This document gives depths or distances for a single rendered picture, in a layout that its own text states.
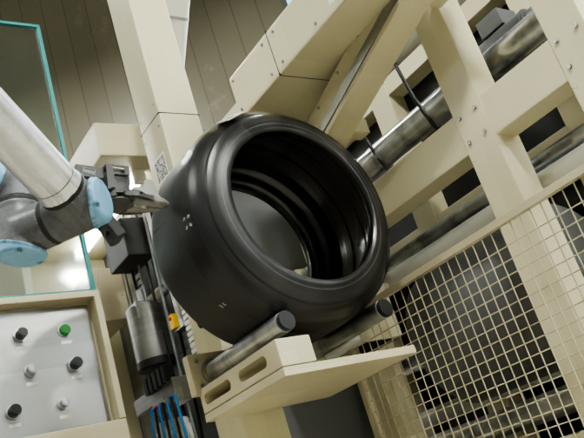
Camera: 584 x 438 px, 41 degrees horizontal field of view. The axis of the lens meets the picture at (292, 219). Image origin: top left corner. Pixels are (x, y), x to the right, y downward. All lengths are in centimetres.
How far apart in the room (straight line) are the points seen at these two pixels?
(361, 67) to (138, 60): 67
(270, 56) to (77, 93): 458
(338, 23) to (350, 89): 19
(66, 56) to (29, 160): 556
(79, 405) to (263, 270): 78
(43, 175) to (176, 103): 92
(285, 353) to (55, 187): 56
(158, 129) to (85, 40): 471
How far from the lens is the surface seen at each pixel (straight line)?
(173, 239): 172
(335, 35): 210
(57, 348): 222
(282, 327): 161
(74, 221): 147
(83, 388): 221
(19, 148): 137
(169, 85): 230
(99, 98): 657
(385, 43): 209
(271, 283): 163
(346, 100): 216
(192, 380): 187
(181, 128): 222
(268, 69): 223
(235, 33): 627
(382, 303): 179
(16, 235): 152
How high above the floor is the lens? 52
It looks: 20 degrees up
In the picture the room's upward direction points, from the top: 18 degrees counter-clockwise
